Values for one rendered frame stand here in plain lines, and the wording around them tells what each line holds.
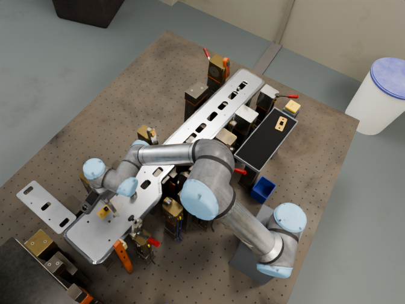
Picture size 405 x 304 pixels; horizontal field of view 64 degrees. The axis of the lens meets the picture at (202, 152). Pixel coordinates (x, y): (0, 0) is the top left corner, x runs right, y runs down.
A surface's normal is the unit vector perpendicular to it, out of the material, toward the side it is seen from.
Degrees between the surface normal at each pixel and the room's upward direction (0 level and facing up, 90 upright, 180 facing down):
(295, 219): 8
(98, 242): 0
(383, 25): 90
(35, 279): 0
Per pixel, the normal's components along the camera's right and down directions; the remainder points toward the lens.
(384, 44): -0.51, 0.71
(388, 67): 0.08, -0.52
